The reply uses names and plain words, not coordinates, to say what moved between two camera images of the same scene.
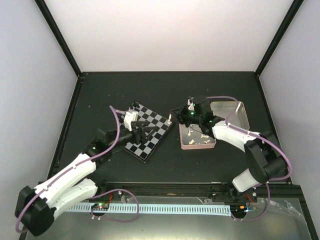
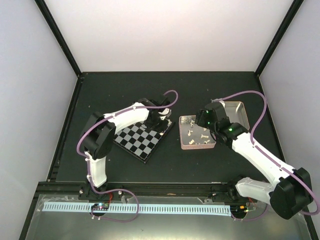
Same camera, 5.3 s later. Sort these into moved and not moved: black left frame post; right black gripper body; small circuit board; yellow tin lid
Moved: right black gripper body
Not moved: black left frame post; small circuit board; yellow tin lid
